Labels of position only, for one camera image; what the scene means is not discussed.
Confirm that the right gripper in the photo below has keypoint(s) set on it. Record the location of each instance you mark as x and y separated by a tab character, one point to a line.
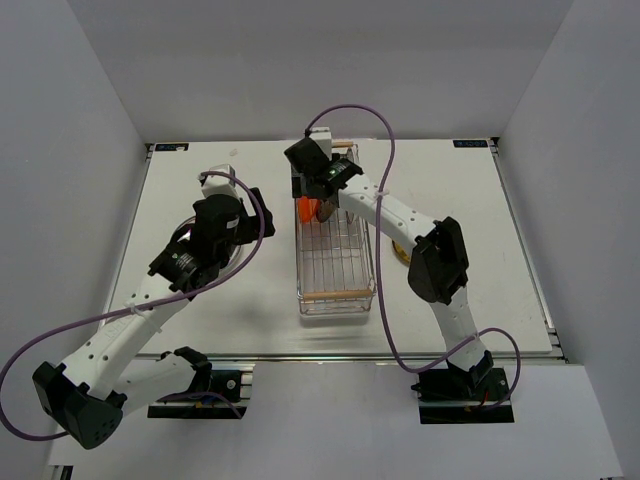
299	185

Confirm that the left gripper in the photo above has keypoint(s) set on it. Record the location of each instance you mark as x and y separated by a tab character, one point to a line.
252	223

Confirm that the orange plate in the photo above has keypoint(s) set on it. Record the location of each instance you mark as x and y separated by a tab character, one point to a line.
307	209

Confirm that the wire dish rack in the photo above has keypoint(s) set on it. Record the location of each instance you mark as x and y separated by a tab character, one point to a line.
334	264

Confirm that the yellow patterned plate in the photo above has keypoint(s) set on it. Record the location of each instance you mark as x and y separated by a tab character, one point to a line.
401	253

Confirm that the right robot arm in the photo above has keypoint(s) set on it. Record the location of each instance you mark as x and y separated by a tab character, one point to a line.
438	260

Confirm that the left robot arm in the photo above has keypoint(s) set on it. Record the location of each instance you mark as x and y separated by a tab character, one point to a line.
89	393

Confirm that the dark patterned plate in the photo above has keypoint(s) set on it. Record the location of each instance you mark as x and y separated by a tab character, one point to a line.
324	211

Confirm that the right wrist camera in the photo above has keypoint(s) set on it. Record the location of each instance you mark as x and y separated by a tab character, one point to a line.
322	137

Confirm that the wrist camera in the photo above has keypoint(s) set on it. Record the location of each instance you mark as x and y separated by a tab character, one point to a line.
322	137
219	181

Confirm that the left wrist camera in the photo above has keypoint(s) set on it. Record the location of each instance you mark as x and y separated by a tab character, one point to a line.
219	181

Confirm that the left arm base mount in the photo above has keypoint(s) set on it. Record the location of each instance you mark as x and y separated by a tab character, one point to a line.
224	396

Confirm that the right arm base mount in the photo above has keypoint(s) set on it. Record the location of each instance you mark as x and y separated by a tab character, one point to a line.
443	400

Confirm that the aluminium table rail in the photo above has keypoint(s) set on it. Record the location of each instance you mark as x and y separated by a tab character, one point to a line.
556	354

